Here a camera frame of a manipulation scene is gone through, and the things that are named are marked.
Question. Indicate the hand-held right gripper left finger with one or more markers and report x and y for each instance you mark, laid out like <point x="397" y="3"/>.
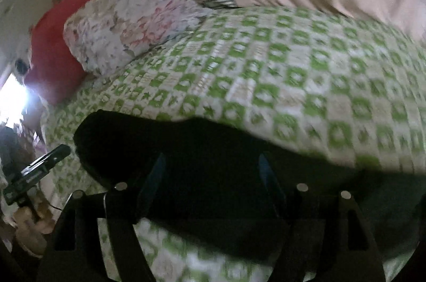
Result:
<point x="155" y="174"/>

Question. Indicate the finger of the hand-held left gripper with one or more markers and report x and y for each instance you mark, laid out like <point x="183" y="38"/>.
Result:
<point x="57" y="153"/>

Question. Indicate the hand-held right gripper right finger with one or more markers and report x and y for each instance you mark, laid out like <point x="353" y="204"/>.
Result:
<point x="266" y="170"/>

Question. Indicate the black pants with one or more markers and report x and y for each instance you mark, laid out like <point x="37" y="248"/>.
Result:
<point x="213" y="162"/>

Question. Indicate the green checkered bed sheet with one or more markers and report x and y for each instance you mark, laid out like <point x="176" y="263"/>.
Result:
<point x="273" y="75"/>

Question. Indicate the red pillow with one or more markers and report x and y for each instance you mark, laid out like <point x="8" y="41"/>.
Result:
<point x="56" y="55"/>

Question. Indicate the floral pillow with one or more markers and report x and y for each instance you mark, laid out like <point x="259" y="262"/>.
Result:
<point x="133" y="25"/>

